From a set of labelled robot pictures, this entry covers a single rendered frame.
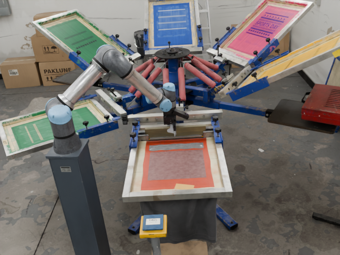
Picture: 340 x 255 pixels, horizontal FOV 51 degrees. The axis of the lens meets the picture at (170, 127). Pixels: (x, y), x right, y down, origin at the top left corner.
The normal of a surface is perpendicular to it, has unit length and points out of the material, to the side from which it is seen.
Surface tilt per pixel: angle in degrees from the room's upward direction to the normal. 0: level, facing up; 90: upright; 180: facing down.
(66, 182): 90
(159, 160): 0
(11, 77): 90
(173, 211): 93
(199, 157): 0
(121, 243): 0
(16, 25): 90
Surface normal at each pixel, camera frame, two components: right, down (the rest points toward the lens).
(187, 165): -0.07, -0.87
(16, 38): 0.00, 0.48
